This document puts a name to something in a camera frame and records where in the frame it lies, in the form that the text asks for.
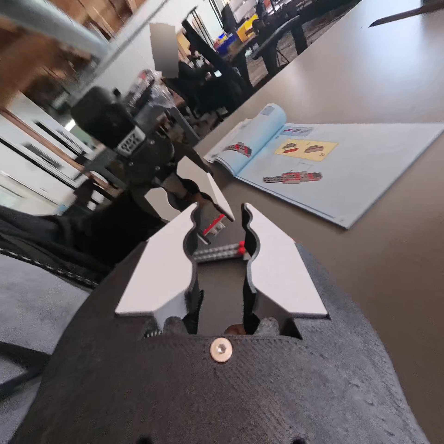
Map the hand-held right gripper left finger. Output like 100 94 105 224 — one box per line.
114 203 204 334

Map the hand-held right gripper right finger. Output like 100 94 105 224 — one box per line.
241 203 328 334

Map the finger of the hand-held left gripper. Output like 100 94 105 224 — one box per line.
144 188 195 223
173 155 236 222

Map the red grey brick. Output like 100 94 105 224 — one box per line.
198 214 228 239

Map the grey red brick assembly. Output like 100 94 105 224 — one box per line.
192 242 251 263

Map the grey desk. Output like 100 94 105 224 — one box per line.
189 0 444 444

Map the dark flat desk strip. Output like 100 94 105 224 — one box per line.
368 3 444 28

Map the white cabinet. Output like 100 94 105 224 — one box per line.
0 94 92 209

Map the pale blue instruction booklet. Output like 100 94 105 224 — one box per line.
204 103 444 229

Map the grey fleece garment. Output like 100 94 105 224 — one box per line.
0 253 92 385

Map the small blue storage bin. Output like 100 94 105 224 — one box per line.
214 33 240 55

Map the yellow storage bin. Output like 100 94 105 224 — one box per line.
236 14 260 39

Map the black office chair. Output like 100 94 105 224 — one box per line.
251 15 310 78

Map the silver duct pipe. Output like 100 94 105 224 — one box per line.
0 0 110 61

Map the black white-stitched strap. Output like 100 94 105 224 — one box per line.
0 248 99 288

